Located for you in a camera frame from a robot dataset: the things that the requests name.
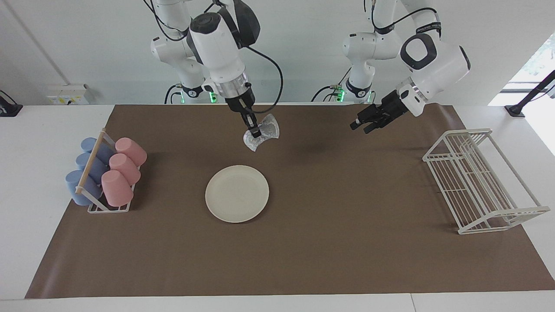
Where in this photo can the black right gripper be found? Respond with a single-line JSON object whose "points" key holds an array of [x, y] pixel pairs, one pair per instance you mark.
{"points": [[240, 102]]}

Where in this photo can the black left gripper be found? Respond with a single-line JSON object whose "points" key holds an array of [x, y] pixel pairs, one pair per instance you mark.
{"points": [[386, 112]]}

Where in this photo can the silver foil sponge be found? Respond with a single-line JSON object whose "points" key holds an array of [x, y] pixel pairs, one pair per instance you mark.
{"points": [[269, 129]]}

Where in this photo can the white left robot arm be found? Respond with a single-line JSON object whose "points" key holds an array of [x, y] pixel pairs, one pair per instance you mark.
{"points": [[442, 65]]}

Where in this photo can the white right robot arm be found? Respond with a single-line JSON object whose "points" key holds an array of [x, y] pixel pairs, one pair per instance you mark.
{"points": [[217, 47]]}

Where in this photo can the cream round plate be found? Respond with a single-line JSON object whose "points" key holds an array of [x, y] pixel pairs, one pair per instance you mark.
{"points": [[237, 193]]}

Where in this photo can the pink plastic cup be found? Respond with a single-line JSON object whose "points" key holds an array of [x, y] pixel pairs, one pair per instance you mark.
{"points": [[132, 151], [116, 189], [125, 168]]}

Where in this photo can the brown table mat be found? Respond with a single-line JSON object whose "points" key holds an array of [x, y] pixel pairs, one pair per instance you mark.
{"points": [[303, 260]]}

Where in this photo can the white cup holder rack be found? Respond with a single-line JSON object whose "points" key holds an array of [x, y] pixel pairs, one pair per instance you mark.
{"points": [[93, 164]]}

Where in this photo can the blue plastic cup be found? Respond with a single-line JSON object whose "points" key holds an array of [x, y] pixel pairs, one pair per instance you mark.
{"points": [[78, 188], [86, 164], [89, 144]]}

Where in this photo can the black table clamp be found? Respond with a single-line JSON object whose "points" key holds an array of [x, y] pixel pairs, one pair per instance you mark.
{"points": [[8, 108]]}

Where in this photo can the white wall socket box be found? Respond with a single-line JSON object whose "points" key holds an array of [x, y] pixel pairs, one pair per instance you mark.
{"points": [[67, 94]]}

